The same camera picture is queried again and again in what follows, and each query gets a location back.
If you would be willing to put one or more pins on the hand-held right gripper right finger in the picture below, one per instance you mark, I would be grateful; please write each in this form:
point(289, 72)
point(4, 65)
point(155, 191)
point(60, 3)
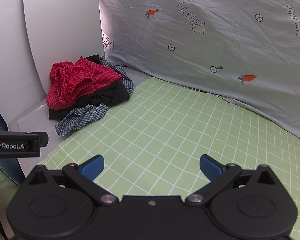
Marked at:
point(210, 167)

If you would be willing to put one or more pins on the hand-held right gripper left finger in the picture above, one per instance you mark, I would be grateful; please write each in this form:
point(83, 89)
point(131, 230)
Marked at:
point(93, 167)

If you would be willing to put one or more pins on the red checked shorts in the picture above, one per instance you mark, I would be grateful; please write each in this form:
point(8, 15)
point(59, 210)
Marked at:
point(72, 85)

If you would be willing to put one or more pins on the blue cloth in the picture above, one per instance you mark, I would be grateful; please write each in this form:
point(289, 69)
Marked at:
point(10, 172)

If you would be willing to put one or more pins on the light green cloth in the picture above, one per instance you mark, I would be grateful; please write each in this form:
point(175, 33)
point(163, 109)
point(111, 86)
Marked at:
point(0, 187)

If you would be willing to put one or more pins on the blue checked shorts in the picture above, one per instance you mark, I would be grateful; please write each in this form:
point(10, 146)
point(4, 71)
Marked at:
point(80, 120)

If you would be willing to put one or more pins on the green checked bed sheet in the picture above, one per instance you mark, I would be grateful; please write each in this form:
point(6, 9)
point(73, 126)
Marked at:
point(165, 130)

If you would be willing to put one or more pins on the black garment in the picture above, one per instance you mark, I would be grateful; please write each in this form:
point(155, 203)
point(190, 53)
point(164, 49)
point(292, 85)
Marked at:
point(107, 95)

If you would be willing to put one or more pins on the grey printed blanket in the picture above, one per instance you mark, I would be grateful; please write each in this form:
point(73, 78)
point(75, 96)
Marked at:
point(215, 42)

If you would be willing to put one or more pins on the white headboard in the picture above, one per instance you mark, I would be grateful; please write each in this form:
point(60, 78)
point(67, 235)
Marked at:
point(65, 30)

